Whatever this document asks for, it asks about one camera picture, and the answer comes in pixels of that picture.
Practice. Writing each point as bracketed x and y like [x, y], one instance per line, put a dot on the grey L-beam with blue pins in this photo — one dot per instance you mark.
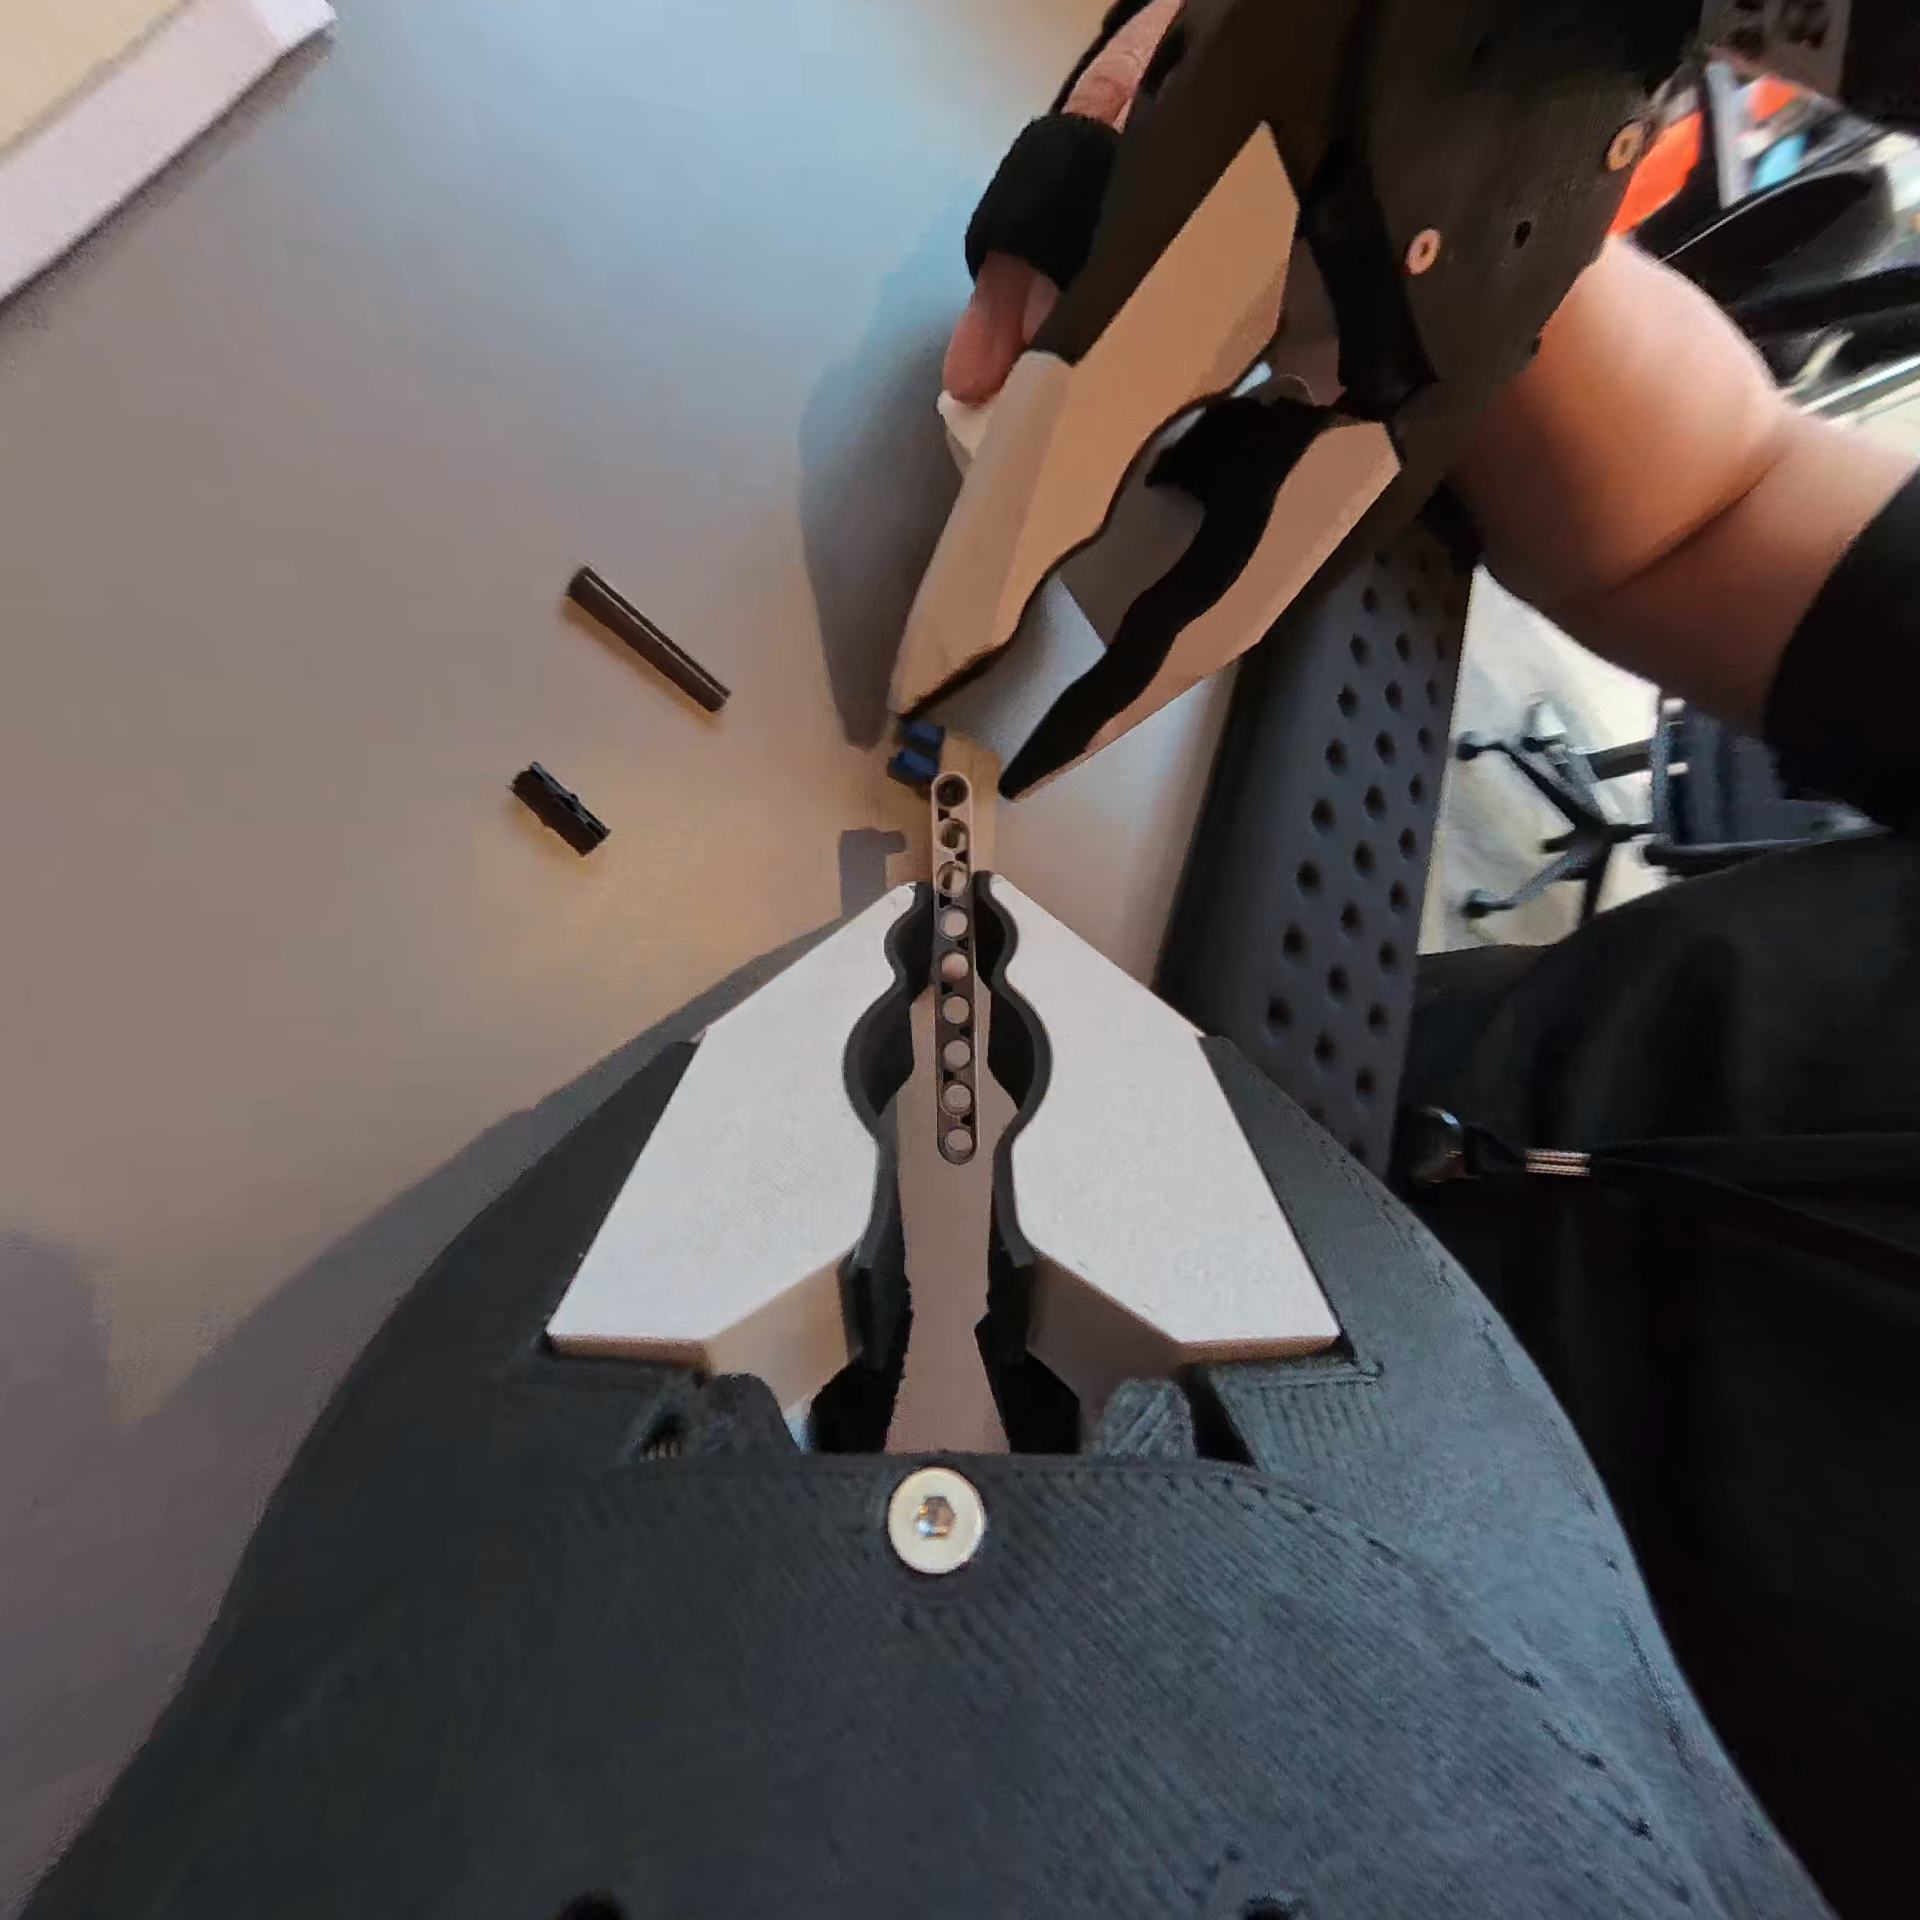
[915, 772]

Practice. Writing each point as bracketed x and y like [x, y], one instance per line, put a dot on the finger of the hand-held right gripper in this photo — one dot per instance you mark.
[1290, 525]
[1110, 390]

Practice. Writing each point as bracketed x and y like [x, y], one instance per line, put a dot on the grey desk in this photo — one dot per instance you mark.
[376, 751]

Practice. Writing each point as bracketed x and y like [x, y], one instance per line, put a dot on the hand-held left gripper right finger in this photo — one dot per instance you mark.
[1171, 1200]

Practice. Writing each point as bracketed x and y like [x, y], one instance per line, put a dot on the person's right hand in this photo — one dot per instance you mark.
[997, 329]

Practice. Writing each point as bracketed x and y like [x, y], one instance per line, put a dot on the black office chair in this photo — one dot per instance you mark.
[1590, 809]

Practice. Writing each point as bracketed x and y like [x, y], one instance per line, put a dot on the long grey holed beam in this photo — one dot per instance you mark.
[962, 975]

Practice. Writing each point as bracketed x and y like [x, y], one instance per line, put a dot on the person's black clothing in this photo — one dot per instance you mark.
[1651, 1349]

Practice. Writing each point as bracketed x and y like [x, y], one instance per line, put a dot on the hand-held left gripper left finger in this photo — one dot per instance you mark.
[734, 1200]

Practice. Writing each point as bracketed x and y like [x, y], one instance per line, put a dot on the short black connector pin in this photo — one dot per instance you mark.
[562, 808]

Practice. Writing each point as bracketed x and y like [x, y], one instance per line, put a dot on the thin dark axle rod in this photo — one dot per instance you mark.
[646, 639]

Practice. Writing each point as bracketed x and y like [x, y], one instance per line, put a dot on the person's right forearm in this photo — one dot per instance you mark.
[1651, 452]

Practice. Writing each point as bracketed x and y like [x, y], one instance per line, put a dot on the open instruction booklet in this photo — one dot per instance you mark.
[91, 107]

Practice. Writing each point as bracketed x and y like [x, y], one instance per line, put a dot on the black studded pad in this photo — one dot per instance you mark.
[1350, 901]

